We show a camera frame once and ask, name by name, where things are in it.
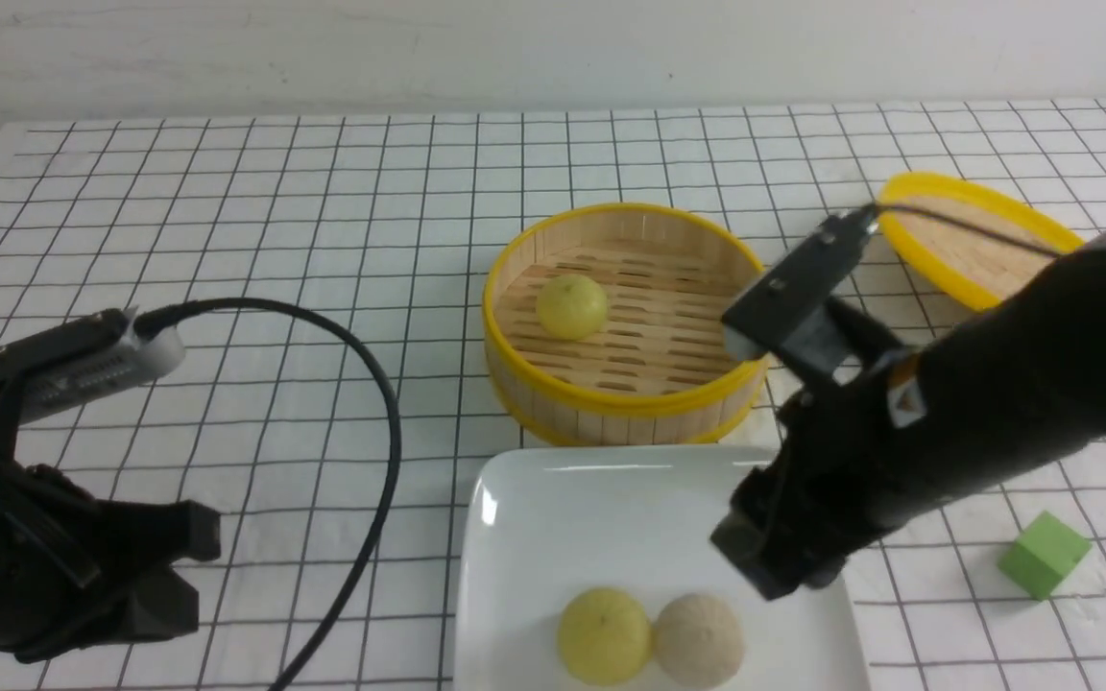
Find yellow-rimmed bamboo steamer basket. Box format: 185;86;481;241
480;203;772;446

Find beige steamed bun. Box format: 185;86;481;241
653;593;747;690

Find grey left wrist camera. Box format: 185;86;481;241
0;308;185;442

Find thick black camera cable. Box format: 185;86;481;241
135;299;403;691

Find white square plate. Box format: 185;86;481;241
453;443;870;690

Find yellow steamed bun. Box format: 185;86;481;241
536;274;609;341
556;586;653;687

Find white grid tablecloth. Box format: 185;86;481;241
0;98;1106;690

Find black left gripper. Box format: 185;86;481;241
0;459;221;664

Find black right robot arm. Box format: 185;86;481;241
710;205;1106;600

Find yellow-rimmed bamboo steamer lid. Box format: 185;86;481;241
875;172;1084;311

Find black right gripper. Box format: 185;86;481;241
709;347;919;603

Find yellow steamed bun on plate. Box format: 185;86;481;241
556;586;653;687

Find thin black camera cable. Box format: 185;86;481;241
862;203;1065;260

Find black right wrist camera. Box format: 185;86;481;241
721;205;908;392

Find green wooden cube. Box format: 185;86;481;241
998;512;1092;601

